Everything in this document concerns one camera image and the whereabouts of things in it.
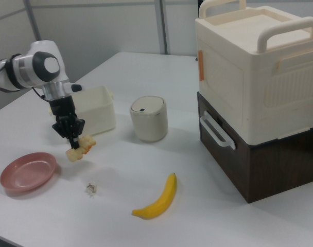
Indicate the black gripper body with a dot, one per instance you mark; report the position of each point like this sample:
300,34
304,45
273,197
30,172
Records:
66,121

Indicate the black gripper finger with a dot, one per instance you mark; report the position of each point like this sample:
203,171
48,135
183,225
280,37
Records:
76,143
70,141

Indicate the toasted bread roll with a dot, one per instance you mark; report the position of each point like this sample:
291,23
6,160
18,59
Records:
74,155

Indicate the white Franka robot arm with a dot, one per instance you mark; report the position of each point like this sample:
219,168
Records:
38,67

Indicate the white plastic open container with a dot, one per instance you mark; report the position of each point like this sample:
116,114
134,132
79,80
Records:
100,113

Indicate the small crumpled white scrap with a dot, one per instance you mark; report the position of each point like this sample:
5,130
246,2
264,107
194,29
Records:
90,189

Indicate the pink round plate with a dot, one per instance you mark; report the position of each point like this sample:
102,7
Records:
27,172

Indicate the cream lidded trash can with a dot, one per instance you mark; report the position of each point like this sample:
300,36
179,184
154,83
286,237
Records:
148,121

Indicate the yellow banana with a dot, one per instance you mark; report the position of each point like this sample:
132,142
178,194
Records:
161,200

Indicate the orange tape strip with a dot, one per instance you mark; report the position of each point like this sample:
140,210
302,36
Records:
201,65

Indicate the dark brown drawer cabinet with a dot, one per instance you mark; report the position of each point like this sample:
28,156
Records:
275,167

